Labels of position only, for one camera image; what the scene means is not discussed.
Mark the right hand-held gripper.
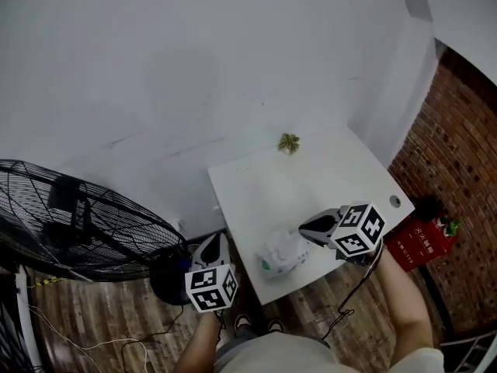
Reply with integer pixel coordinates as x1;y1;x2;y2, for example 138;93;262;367
297;202;386;266

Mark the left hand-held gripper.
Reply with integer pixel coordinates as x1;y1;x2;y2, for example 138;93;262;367
184;233;238;314

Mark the white tissue pack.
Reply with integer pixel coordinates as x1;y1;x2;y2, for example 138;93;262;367
254;242;312;281

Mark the person's left forearm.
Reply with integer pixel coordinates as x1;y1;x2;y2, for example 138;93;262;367
176;312;223;373

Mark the person's right forearm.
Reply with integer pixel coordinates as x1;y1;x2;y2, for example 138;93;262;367
374;246;434;364

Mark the white table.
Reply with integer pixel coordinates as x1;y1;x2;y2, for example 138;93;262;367
207;124;415;306

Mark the small potted plant white pot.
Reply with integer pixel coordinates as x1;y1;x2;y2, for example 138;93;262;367
277;132;302;157

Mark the red fire equipment box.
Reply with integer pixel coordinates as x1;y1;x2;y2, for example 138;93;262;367
384;215;460;274

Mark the black fuzzy object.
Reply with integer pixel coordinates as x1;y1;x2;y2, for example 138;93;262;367
411;195;444;223

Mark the person's light shirt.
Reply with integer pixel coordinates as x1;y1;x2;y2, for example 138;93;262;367
214;331;446;373

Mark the black standing fan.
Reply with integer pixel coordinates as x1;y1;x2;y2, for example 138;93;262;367
0;159;195;306

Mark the yellow black striped tape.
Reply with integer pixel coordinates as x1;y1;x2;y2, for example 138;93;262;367
33;276;65;288

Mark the white metal rack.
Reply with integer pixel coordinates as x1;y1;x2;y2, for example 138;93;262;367
0;264;44;373

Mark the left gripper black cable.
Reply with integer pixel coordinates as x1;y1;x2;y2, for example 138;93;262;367
214;310;229;342

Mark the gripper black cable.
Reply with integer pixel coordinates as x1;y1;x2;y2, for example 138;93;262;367
320;246;384;350
214;310;229;342

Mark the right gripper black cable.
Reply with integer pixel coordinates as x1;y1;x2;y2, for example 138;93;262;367
320;246;384;350

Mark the black floor cable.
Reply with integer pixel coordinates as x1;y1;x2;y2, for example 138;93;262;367
120;305;188;373

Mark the white chair frame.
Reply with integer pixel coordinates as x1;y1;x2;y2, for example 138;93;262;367
440;330;497;373

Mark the grey wall panel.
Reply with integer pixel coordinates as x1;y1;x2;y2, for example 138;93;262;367
398;0;434;23

